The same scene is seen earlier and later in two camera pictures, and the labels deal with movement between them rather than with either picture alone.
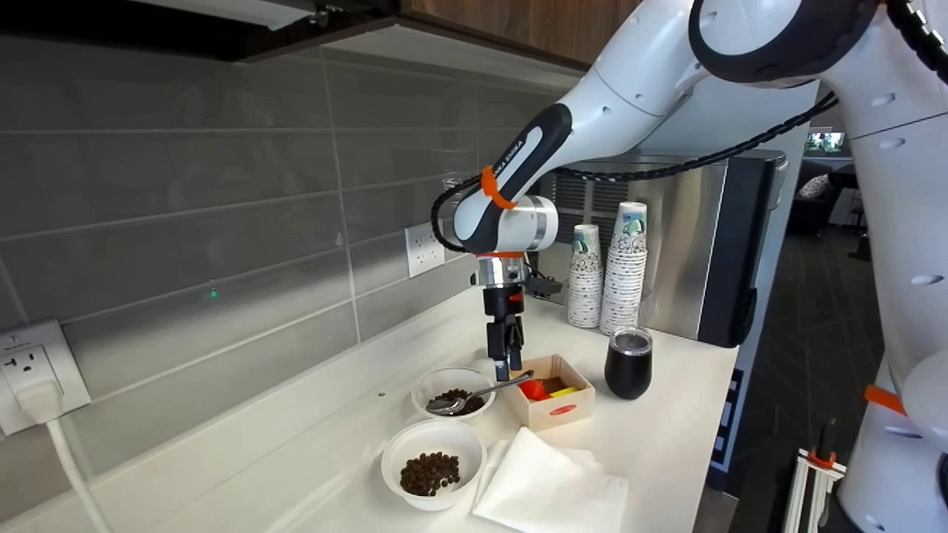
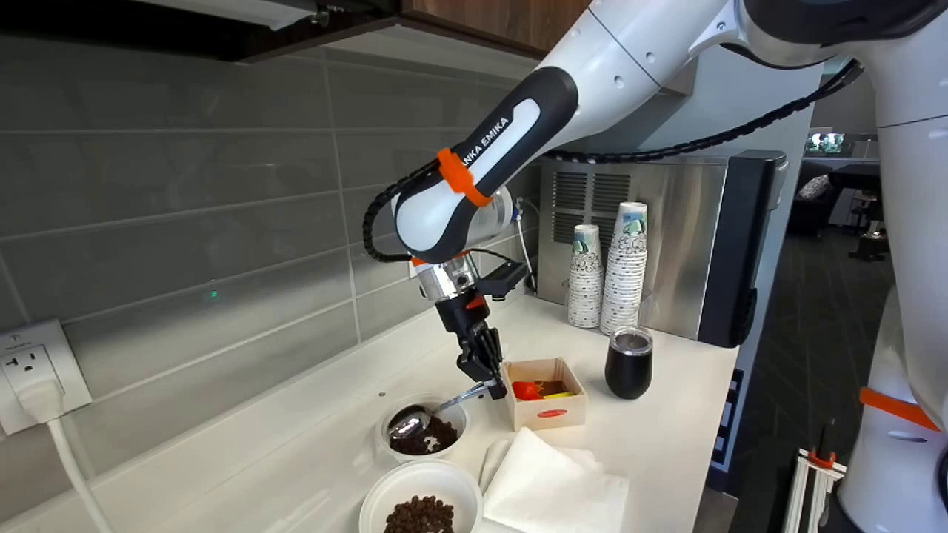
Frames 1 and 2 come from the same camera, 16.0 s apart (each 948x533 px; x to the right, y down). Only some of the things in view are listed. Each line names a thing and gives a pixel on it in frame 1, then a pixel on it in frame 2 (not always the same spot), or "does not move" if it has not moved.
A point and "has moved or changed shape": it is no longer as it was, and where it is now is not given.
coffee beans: x=458 y=405 to x=418 y=433
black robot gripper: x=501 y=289 to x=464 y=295
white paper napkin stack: x=537 y=485 does not move
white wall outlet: x=38 y=353 does not move
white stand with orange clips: x=826 y=468 does not move
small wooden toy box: x=552 y=391 does not move
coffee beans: x=429 y=473 to x=421 y=517
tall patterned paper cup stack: x=623 y=304 does not move
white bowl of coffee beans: x=433 y=463 to x=418 y=500
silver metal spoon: x=449 y=408 has moved or changed shape
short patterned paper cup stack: x=586 y=300 does not move
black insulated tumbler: x=629 y=366 does not move
